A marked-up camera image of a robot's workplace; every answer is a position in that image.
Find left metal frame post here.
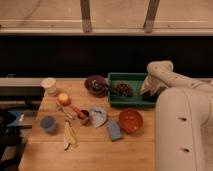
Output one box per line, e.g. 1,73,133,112
80,0,92,33

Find black and blue equipment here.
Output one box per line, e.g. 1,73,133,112
0,108,23,171

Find metal frame post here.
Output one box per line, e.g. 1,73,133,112
143,0,160,33
80,0,92,33

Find right metal frame post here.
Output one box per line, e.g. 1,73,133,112
143,0,160,33

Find orange bowl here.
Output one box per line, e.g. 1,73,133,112
118,109,143,134

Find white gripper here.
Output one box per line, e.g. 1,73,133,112
140,75,166,96

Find small brown cup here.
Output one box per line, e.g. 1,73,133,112
79,110,89,125

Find yellow banana peel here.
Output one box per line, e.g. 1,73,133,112
64,120,77,150

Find metal tongs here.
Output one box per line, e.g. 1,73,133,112
56,103,75,120

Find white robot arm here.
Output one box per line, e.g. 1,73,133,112
140,60,213,171

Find dark purple bowl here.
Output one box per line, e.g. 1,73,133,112
84,75,106,97

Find green plastic tray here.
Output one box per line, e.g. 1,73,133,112
108,72,158,108

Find blue sponge eraser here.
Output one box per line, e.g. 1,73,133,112
106,120,123,141

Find dark red bunch of grapes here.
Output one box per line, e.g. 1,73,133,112
115,83,133,97

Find blue plastic cup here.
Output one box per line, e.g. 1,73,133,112
40,116,56,134

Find white plastic cup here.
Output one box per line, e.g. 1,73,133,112
41,77,57,96

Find yellow apple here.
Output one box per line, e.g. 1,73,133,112
58,93,71,106

